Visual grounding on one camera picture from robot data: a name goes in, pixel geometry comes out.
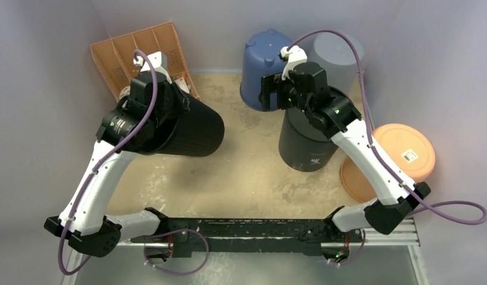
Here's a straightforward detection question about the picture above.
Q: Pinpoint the orange slotted organizer rack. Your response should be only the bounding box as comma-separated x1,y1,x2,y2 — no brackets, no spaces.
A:
90,21,200,101

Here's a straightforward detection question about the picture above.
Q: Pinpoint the grey plastic bucket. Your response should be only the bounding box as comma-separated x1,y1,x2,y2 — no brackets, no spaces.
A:
307,33,358,94

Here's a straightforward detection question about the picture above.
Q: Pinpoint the large black plastic bucket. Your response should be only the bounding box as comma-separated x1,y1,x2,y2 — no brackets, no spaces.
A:
138,94,225,157

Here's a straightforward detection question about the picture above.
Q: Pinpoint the blue plastic bucket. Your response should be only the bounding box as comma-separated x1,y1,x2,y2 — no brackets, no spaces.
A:
240,28,292,111

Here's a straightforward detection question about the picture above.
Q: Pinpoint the small black plastic bucket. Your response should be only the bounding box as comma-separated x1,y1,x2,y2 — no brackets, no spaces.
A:
278,87,350,172

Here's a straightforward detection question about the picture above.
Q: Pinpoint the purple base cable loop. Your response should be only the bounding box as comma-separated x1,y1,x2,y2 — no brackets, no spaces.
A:
142,229,211,277

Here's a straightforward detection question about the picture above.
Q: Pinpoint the orange plastic bucket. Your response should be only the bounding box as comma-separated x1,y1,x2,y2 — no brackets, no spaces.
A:
340,123,436,202

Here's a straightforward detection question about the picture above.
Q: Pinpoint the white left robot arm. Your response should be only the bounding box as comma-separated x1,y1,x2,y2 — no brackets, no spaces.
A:
44,71,189,258

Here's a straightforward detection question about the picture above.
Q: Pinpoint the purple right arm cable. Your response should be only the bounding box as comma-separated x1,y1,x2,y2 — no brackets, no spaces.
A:
286,28,487,226

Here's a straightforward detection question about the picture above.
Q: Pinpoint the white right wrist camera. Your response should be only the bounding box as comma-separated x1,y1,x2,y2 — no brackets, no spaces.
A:
279,45,307,81

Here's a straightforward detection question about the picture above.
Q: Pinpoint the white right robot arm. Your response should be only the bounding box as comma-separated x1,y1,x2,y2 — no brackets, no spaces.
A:
259,62,431,242

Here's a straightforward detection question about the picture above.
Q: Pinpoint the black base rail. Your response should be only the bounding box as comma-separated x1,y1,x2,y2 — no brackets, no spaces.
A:
131,217,362,258

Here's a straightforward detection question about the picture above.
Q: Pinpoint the white red card packet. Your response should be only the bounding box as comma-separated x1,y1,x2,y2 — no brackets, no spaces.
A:
175,77,190,94

